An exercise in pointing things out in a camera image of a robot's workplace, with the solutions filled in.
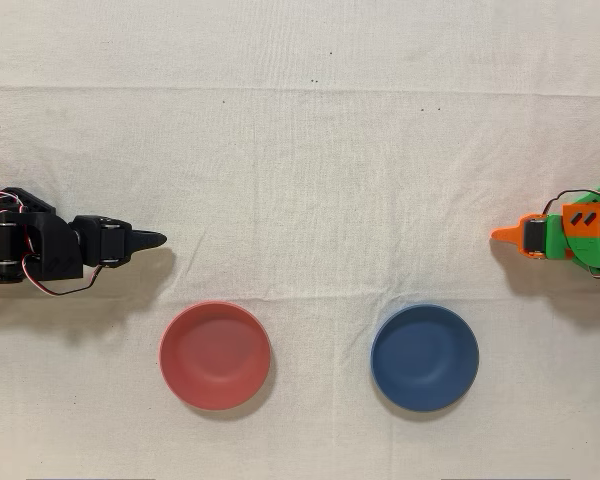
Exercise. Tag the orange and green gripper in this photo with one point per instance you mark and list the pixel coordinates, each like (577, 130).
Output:
(533, 238)

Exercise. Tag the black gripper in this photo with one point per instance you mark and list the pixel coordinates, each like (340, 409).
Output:
(111, 239)

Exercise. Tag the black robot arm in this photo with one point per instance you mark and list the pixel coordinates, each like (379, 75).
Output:
(40, 245)

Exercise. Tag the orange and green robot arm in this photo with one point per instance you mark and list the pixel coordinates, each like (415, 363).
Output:
(590, 235)

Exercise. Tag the pink plastic bowl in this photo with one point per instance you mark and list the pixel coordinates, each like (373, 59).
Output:
(215, 355)

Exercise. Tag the blue plastic bowl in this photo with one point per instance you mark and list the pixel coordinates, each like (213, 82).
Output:
(425, 357)

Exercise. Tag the white tablecloth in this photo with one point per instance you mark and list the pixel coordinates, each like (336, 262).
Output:
(300, 150)

